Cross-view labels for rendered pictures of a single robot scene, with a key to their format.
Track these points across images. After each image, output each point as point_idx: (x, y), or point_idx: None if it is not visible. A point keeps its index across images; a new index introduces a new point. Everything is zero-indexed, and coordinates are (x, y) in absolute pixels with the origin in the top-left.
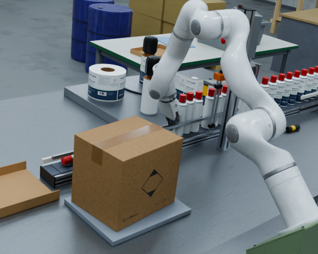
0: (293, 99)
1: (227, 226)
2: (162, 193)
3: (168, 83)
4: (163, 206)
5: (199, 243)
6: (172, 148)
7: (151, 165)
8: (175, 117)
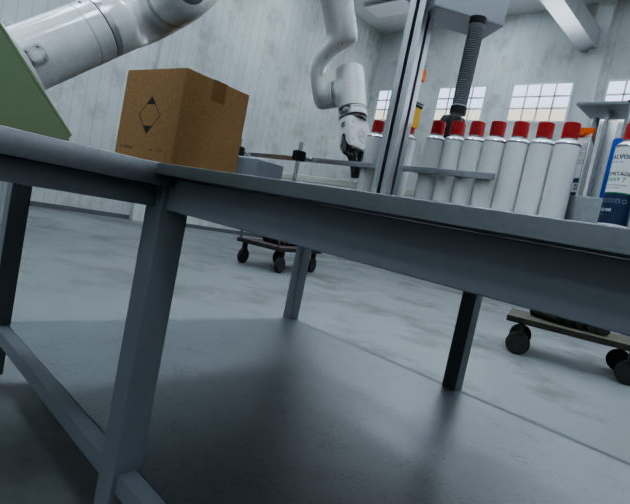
0: None
1: None
2: (157, 138)
3: (312, 70)
4: (157, 160)
5: None
6: (173, 77)
7: (150, 88)
8: (340, 143)
